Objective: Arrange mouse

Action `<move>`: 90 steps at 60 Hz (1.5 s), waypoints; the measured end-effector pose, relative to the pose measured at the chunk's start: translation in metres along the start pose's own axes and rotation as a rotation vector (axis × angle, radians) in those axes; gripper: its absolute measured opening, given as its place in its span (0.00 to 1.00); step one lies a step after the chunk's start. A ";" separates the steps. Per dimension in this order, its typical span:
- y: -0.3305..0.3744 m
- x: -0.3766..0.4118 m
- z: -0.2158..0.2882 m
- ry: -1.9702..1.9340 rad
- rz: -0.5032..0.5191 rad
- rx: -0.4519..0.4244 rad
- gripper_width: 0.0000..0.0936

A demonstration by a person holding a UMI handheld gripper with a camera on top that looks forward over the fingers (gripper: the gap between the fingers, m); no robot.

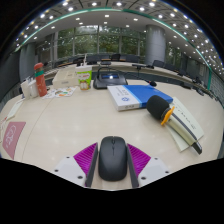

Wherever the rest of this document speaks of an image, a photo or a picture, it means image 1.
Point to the ceiling lights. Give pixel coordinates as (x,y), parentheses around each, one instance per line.
(119,4)

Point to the blue and white book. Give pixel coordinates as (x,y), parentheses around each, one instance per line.
(133,96)

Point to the beige cardboard box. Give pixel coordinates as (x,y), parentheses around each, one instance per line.
(65,78)

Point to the pink printed mouse pad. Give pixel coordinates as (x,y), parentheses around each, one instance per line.
(13,138)

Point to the white red-headed paper sheet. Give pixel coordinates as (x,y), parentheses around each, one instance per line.
(15,109)

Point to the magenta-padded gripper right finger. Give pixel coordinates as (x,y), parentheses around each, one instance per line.
(140,160)

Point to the black desk microphone console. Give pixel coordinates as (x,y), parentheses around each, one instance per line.
(110,80)

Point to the white lidded mug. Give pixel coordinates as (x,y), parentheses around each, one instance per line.
(33,89)

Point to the red thermos bottle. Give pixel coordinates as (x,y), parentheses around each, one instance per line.
(40,81)

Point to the dark office chairs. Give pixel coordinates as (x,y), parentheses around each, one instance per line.
(156,63)

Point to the green-printed paper cup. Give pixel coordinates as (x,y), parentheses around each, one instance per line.
(84,78)

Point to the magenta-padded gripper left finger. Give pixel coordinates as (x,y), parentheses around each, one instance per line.
(85,160)

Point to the colourful leaflet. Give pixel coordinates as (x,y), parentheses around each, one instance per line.
(61,92)

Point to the black computer mouse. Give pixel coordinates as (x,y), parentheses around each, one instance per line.
(112,160)

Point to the cream booklet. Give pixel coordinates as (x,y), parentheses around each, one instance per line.
(190,118)

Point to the black-headed handheld microphone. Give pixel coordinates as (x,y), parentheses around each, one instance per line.
(156,106)

